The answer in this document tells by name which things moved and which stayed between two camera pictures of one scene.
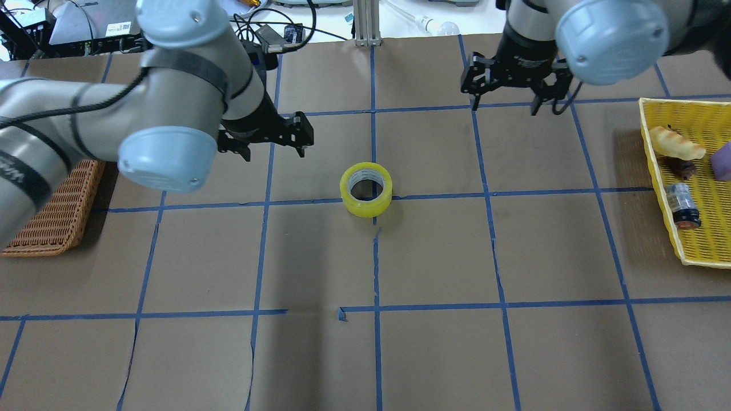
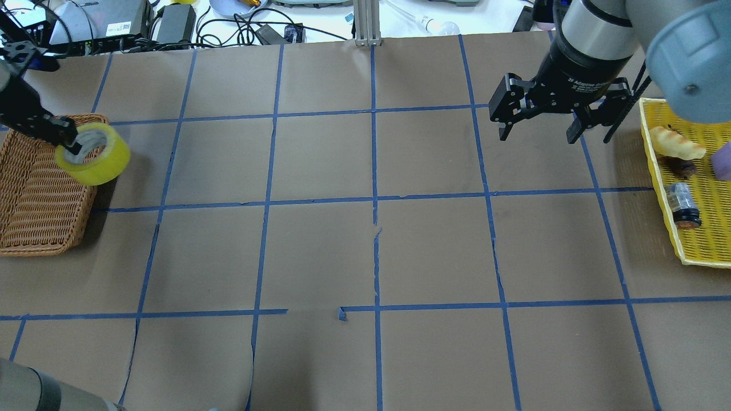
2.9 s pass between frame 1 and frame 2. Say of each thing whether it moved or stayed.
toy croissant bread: stayed
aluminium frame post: stayed
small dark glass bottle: stayed
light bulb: stayed
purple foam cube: stayed
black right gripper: moved
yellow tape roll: moved
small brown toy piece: stayed
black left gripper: moved
